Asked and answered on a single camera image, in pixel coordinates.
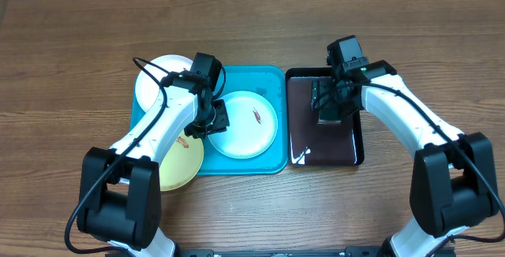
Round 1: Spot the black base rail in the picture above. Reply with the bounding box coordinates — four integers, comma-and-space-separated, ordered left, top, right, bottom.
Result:
174, 246, 394, 257

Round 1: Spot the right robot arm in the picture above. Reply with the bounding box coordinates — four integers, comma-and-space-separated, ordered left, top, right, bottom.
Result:
311, 61, 504, 256

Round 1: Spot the teal plastic tray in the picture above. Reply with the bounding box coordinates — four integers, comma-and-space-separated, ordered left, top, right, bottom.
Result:
129, 65, 290, 177

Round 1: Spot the black water basin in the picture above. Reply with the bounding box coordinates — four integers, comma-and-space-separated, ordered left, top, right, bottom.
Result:
286, 68, 365, 167

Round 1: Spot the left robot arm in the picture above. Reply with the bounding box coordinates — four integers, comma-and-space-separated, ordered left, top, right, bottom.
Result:
68, 71, 229, 256

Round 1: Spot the light blue plate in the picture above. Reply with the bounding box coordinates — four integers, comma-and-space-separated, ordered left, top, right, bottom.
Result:
209, 91, 278, 159

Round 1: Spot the green scrub sponge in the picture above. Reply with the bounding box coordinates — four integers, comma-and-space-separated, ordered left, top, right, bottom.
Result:
318, 106, 342, 125

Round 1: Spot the pink plate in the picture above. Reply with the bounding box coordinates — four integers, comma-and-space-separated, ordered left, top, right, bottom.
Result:
134, 54, 193, 112

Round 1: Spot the yellow plate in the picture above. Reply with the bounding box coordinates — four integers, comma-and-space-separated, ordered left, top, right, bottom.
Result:
159, 132, 204, 192

